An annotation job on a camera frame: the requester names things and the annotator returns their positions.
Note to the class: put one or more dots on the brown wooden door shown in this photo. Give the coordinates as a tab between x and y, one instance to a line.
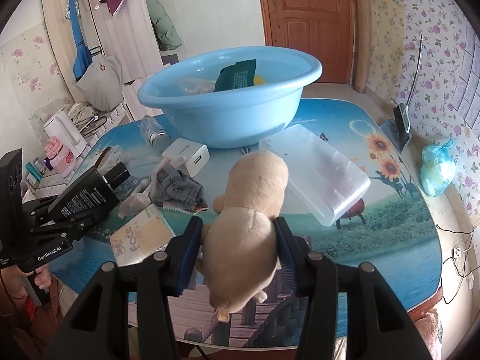
324	29

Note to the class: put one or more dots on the beige plush dog toy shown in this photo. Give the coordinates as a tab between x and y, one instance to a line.
239	248

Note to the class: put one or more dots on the clear plastic lid box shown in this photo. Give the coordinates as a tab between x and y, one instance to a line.
326	181

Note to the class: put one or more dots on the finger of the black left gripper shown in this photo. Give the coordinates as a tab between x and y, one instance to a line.
72	227
36	212

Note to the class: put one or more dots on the white electric kettle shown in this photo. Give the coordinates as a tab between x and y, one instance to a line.
60	125

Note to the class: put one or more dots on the white charger box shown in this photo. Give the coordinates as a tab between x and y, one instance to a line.
187	156

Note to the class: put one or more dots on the pink water bottle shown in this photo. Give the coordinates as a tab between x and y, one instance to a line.
61	158

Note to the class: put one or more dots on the white wooden wardrobe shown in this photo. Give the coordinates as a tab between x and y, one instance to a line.
128	37

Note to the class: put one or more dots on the green hanging jacket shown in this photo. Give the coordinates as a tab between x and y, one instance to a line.
164	30

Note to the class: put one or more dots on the yellow mesh plush doll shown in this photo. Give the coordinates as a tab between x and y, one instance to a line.
258	80

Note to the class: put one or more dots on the clear plastic toothpick box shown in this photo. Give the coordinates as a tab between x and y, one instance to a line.
189	85

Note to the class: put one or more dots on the clear glass jar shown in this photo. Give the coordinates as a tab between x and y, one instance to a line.
154	134

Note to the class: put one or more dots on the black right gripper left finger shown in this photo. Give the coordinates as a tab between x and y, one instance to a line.
96	325

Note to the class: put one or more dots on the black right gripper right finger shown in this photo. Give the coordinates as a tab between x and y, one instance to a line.
377	324

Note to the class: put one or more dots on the face tissue pack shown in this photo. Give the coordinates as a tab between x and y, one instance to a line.
142	236

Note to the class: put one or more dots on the blue plastic bag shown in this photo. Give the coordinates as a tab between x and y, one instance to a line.
438	168

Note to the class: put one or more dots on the black rectangular bottle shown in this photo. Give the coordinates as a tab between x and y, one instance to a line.
91	192

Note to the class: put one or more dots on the light blue plastic basin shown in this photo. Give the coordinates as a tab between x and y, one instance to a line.
239	117

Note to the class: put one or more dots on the person's left hand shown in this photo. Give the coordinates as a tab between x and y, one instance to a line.
12	283

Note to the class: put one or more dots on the white plastic hook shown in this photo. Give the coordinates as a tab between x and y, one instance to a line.
137	201

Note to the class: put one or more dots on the grey tote bag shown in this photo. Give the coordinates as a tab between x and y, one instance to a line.
101	84

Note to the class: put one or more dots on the dark green snack packet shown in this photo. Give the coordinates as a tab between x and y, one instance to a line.
237	76

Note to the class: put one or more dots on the snack wrapper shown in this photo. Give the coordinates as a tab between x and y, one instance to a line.
176	191

